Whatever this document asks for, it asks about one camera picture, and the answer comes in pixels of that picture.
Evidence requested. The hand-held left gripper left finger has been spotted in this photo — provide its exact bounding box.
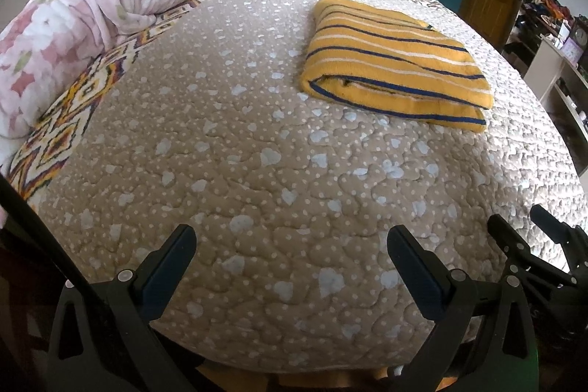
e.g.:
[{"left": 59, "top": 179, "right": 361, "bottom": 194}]
[{"left": 46, "top": 224, "right": 198, "bottom": 392}]

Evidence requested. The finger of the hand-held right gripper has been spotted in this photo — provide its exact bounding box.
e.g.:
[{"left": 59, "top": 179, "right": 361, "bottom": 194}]
[
  {"left": 530, "top": 204, "right": 588, "bottom": 266},
  {"left": 487, "top": 214, "right": 577, "bottom": 288}
]

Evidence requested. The beige quilted bedspread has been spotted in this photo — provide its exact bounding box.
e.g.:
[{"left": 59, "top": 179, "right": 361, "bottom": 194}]
[{"left": 28, "top": 0, "right": 584, "bottom": 379}]

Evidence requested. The yellow striped knit garment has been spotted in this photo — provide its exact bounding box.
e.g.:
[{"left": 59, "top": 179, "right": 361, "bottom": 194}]
[{"left": 300, "top": 0, "right": 494, "bottom": 133}]

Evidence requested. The purple table clock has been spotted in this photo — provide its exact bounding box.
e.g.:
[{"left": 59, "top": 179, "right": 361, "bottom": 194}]
[{"left": 563, "top": 27, "right": 588, "bottom": 63}]

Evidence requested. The pink floral quilt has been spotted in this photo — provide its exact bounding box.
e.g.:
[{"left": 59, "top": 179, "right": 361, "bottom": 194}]
[{"left": 0, "top": 0, "right": 235, "bottom": 227}]

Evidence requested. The black cable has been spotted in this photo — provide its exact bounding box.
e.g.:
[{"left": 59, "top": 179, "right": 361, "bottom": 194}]
[{"left": 0, "top": 178, "right": 111, "bottom": 301}]

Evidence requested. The geometric patterned blanket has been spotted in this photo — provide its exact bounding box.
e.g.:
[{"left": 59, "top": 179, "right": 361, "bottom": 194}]
[{"left": 8, "top": 0, "right": 258, "bottom": 209}]

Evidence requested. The white shelf unit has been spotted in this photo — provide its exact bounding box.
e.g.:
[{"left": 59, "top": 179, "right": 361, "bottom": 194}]
[{"left": 524, "top": 36, "right": 588, "bottom": 177}]

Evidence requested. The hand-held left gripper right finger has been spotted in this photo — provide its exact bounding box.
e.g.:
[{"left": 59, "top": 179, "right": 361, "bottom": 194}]
[{"left": 387, "top": 225, "right": 539, "bottom": 392}]

